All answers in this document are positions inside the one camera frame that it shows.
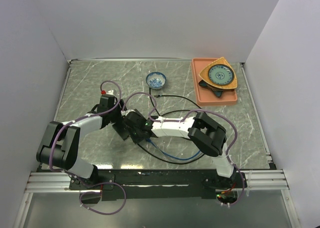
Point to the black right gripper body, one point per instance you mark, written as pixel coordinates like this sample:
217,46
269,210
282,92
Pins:
135,134

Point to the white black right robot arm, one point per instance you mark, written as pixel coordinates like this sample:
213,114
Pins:
207,135

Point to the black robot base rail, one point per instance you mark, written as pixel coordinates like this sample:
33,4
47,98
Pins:
115,184

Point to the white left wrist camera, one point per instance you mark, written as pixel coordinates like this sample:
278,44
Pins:
109,92

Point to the black network switch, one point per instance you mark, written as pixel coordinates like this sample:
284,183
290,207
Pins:
121,130

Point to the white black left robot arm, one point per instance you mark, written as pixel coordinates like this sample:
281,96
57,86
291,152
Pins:
60,142

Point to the dark blue triangular plate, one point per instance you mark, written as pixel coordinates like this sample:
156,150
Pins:
216,91

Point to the pink plastic tray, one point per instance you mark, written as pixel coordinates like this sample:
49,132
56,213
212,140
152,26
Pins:
208,94

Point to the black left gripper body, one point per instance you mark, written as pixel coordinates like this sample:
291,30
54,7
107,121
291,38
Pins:
115,113

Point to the teal round patterned plate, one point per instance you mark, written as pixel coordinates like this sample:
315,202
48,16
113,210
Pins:
221,74

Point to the blue white porcelain bowl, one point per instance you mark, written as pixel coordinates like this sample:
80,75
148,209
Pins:
156,80

